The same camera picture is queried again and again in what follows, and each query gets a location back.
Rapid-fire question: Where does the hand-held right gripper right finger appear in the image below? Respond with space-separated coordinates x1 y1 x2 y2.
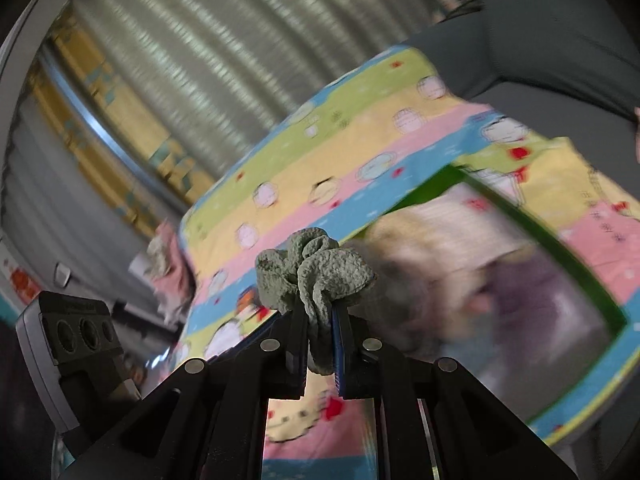
330 305 581 480

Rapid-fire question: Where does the pile of pink clothes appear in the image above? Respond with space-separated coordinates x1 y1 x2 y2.
130 220 196 326

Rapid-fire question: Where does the green scrunchie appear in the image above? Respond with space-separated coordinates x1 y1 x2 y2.
255 227 377 376

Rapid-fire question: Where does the printed cartoon blanket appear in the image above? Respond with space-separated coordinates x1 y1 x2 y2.
170 45 640 480

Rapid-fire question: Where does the brown fuzzy zip pouch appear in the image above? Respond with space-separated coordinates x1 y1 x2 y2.
362 220 531 321

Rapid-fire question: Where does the grey sofa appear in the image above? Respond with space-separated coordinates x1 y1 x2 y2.
410 0 640 171

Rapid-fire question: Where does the green box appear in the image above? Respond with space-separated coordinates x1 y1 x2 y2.
350 162 628 361

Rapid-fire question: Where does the yellow patterned curtain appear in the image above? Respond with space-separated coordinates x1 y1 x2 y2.
27 25 216 221

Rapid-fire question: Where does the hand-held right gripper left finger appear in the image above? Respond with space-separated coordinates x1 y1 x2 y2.
60 305 311 480

